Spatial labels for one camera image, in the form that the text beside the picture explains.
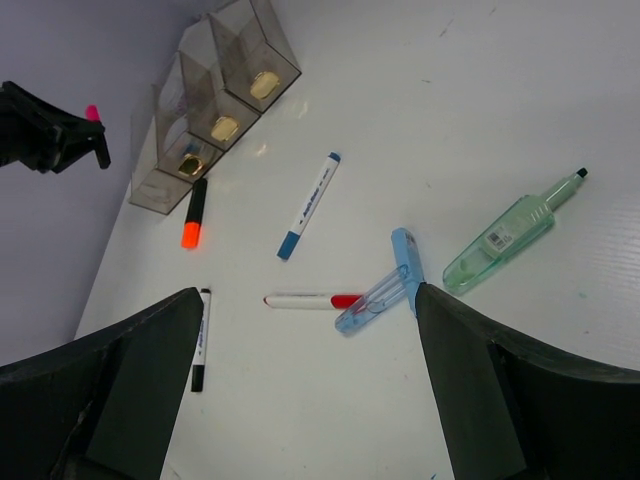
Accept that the blue-capped white marker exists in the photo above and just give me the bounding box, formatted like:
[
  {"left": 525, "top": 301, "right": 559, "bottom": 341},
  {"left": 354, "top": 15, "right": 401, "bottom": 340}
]
[{"left": 276, "top": 152, "right": 342, "bottom": 261}]

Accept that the orange highlighter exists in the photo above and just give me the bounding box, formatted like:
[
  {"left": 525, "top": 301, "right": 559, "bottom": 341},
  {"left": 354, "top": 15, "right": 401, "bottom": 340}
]
[{"left": 181, "top": 178, "right": 208, "bottom": 249}]

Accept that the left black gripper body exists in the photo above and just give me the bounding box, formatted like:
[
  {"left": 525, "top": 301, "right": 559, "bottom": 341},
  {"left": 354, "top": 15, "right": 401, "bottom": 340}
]
[{"left": 1, "top": 81, "right": 75, "bottom": 173}]

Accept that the black-capped white marker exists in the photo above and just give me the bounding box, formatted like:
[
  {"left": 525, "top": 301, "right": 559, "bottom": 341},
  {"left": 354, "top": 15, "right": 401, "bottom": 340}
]
[{"left": 191, "top": 288, "right": 212, "bottom": 393}]

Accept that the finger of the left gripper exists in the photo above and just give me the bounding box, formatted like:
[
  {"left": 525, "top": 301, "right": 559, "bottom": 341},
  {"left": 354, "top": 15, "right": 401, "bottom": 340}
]
[{"left": 51, "top": 117, "right": 111, "bottom": 174}]

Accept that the red-capped white marker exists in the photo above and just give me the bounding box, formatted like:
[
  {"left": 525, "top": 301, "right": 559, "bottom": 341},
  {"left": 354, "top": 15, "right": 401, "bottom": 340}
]
[{"left": 263, "top": 293, "right": 362, "bottom": 310}]

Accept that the pink highlighter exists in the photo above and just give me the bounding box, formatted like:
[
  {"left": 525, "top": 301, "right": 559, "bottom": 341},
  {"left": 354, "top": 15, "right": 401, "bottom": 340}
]
[{"left": 85, "top": 105, "right": 101, "bottom": 122}]

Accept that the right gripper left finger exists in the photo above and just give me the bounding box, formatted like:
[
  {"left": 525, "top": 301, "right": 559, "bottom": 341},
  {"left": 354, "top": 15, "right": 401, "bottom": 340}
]
[{"left": 1, "top": 288, "right": 203, "bottom": 479}]

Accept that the clear four-compartment organizer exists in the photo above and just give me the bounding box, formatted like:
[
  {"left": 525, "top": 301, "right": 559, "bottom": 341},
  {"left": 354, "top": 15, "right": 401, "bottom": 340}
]
[{"left": 128, "top": 1, "right": 301, "bottom": 215}]

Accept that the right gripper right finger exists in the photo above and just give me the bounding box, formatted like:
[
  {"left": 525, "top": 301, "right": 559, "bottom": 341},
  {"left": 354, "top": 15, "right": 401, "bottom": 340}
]
[{"left": 415, "top": 283, "right": 639, "bottom": 479}]

